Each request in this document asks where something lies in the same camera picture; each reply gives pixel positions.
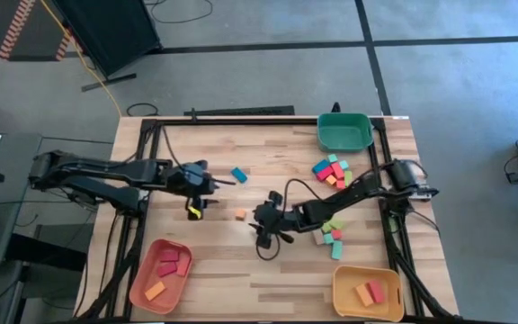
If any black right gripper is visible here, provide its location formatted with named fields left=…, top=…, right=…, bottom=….
left=248, top=204, right=297, bottom=234

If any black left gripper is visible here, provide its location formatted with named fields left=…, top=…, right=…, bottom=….
left=168, top=160, right=237, bottom=207

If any blue wooden block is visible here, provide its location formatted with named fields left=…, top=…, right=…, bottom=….
left=311, top=159, right=331, bottom=176
left=230, top=166, right=249, bottom=185

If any orange wooden block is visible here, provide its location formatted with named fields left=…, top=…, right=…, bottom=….
left=144, top=281, right=167, bottom=302
left=355, top=283, right=375, bottom=308

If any long red wooden block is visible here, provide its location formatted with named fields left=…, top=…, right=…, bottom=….
left=366, top=280, right=386, bottom=304

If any black floor bar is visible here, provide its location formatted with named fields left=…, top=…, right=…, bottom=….
left=183, top=105, right=296, bottom=117

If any orange plastic bin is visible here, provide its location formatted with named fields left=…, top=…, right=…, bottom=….
left=128, top=238, right=193, bottom=315

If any yellow plastic bin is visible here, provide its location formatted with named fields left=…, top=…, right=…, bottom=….
left=332, top=264, right=406, bottom=323

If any green plastic bin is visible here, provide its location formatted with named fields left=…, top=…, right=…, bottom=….
left=316, top=112, right=375, bottom=153

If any black floor case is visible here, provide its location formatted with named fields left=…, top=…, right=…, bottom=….
left=5, top=222, right=90, bottom=273

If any black fabric partition screen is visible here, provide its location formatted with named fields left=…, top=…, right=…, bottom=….
left=50, top=0, right=162, bottom=93

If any grey desk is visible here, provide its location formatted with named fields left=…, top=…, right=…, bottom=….
left=0, top=132, right=43, bottom=269

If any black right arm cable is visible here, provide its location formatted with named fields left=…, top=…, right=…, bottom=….
left=255, top=178, right=327, bottom=261

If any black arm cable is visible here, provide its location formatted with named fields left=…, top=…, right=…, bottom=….
left=158, top=125, right=188, bottom=171
left=255, top=178, right=327, bottom=261

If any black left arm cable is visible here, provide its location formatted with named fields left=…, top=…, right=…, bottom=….
left=158, top=125, right=188, bottom=171

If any yellow extension cord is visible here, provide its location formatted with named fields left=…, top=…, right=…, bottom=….
left=38, top=0, right=123, bottom=119

